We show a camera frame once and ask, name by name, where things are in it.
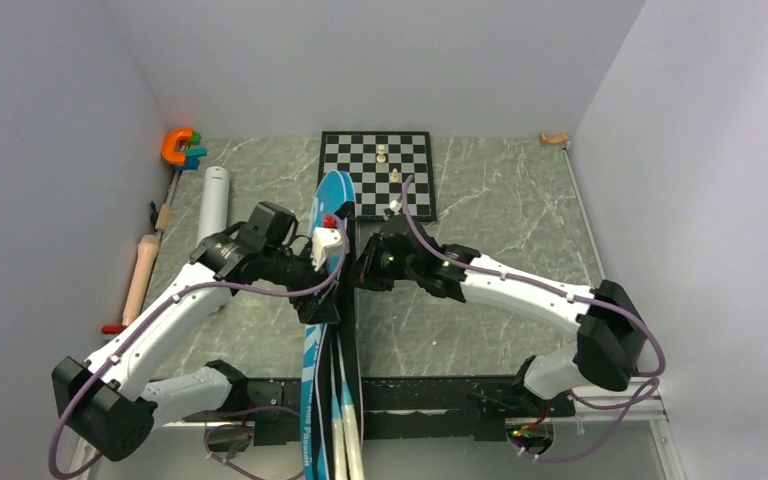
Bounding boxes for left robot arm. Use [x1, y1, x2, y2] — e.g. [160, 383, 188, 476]
[52, 200, 354, 461]

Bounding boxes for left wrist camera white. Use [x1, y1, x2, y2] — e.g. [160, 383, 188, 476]
[311, 227, 344, 271]

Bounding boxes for small wooden arch block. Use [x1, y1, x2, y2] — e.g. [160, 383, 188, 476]
[538, 132, 569, 147]

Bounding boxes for beige cylinder handle tool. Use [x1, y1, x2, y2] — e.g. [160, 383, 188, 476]
[121, 203, 171, 327]

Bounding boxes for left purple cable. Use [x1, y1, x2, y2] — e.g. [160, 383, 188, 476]
[47, 211, 352, 480]

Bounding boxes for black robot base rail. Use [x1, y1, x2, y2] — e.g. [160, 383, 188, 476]
[181, 374, 577, 446]

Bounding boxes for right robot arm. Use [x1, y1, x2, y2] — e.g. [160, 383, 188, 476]
[353, 215, 646, 415]

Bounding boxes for black white chessboard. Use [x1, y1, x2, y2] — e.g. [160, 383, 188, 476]
[318, 131, 437, 222]

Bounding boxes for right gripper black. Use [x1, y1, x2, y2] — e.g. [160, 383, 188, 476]
[341, 232, 421, 292]

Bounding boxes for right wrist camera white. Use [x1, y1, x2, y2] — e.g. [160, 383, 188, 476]
[385, 200, 402, 216]

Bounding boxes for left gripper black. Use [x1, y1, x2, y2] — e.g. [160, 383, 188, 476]
[262, 240, 341, 324]

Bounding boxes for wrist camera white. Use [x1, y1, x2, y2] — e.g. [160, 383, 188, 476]
[385, 200, 402, 216]
[311, 227, 344, 271]

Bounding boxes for blue racket bag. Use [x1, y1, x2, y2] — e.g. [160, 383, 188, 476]
[300, 170, 355, 479]

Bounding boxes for white shuttlecock tube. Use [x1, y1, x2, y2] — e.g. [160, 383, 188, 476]
[197, 166, 231, 243]

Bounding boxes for teal green toy blocks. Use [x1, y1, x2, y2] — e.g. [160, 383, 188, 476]
[180, 131, 207, 171]

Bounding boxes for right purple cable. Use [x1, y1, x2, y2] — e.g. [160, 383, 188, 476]
[397, 174, 667, 465]

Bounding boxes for orange C-shaped toy block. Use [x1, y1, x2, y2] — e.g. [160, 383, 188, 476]
[161, 127, 195, 166]

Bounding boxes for purple cable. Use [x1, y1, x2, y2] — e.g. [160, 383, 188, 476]
[47, 211, 352, 480]
[397, 174, 667, 465]

